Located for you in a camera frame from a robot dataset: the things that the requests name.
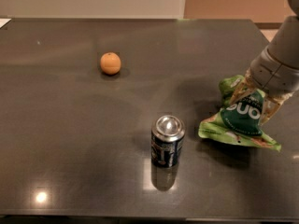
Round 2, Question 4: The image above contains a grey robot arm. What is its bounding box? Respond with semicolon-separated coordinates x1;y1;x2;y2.
230;0;299;125

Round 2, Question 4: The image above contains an orange fruit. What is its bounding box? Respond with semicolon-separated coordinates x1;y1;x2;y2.
100;52;121;76

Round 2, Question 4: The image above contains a green rice chip bag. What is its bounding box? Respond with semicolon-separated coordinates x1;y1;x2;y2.
198;75;281;151

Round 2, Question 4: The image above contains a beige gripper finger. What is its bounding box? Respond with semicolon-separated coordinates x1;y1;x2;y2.
230;69;257;105
260;92;293;125

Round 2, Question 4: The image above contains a black pepsi can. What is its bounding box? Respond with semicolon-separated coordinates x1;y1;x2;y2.
151;115;185;168

